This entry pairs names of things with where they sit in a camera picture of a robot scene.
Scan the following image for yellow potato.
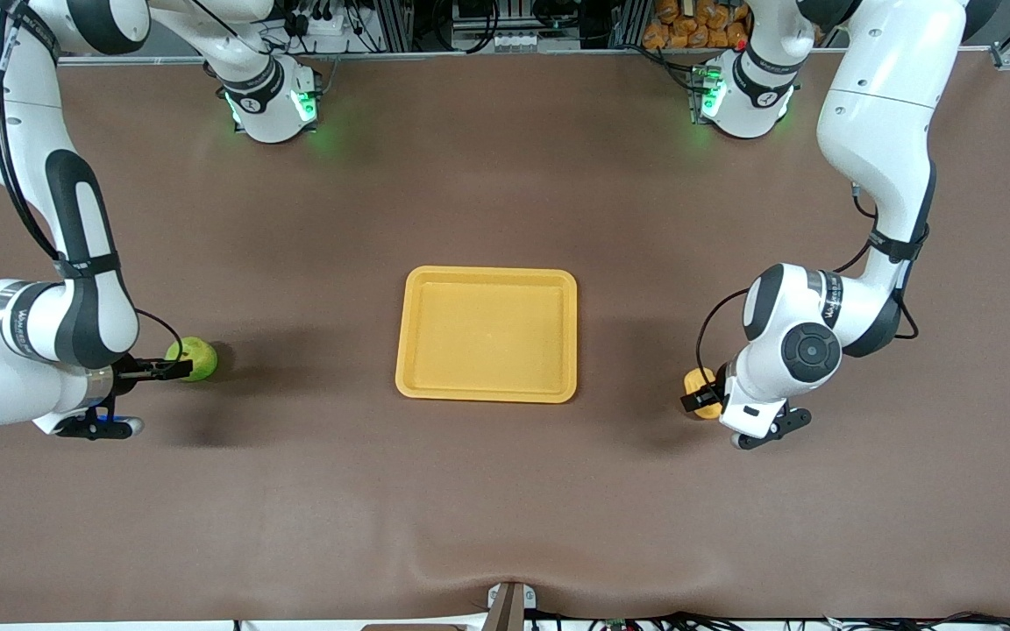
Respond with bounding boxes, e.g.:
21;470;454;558
683;367;725;421

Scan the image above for green apple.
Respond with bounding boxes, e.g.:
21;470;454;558
165;337;218;384

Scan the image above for yellow plastic tray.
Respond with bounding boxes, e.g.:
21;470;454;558
395;266;579;405

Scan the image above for brown table mat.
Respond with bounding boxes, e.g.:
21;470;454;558
0;48;1010;625

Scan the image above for bag of orange items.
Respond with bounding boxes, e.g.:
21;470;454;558
643;0;752;50

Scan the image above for white power strip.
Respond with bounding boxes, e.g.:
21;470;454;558
290;11;350;40

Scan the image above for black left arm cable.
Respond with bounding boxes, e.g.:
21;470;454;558
694;180;921;391

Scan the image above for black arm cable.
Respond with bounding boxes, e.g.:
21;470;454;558
694;180;921;391
0;0;187;362

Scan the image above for black cable bundle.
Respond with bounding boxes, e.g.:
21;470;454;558
530;608;1010;631

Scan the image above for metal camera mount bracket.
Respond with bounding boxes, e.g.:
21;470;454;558
483;581;538;631

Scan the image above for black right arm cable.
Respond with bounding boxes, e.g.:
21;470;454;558
0;0;187;362

